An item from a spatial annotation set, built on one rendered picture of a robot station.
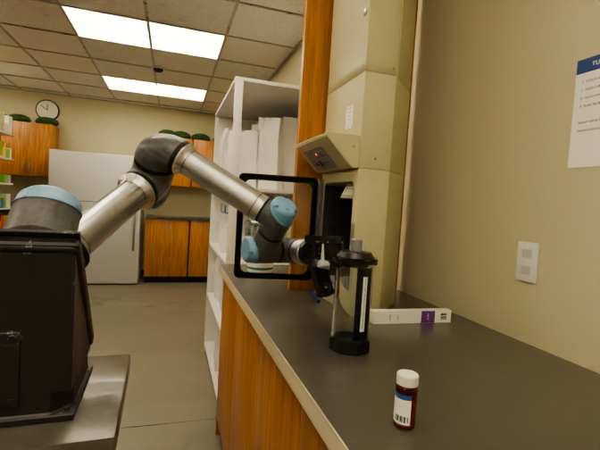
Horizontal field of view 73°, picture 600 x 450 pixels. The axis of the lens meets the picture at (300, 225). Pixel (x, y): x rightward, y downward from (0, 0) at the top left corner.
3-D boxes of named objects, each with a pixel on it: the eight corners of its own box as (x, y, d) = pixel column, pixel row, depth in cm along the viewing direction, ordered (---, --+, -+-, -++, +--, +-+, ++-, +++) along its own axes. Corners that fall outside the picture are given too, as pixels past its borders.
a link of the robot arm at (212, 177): (160, 110, 113) (306, 203, 111) (152, 142, 120) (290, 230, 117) (131, 120, 104) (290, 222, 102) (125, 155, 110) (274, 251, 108)
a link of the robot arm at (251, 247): (249, 221, 112) (283, 223, 118) (236, 248, 119) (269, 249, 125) (257, 243, 108) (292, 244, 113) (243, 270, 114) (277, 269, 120)
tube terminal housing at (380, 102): (370, 292, 167) (384, 104, 163) (416, 313, 136) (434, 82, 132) (314, 292, 159) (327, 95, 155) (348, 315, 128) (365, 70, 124)
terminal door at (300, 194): (312, 280, 157) (319, 178, 155) (233, 278, 152) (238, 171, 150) (312, 279, 158) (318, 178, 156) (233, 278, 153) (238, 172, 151)
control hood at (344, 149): (321, 173, 157) (323, 147, 156) (359, 167, 126) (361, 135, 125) (294, 170, 153) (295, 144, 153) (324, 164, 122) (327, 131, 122)
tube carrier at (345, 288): (380, 346, 97) (387, 259, 96) (348, 354, 91) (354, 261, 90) (350, 334, 106) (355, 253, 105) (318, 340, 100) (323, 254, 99)
